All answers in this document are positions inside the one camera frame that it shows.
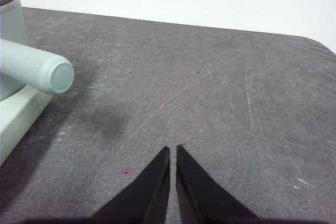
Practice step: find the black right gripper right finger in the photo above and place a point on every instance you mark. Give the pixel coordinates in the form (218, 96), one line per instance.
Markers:
(199, 192)

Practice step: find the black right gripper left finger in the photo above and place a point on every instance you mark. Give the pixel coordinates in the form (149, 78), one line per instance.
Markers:
(147, 192)

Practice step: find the green breakfast maker base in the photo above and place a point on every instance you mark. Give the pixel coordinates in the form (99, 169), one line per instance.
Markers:
(18, 113)

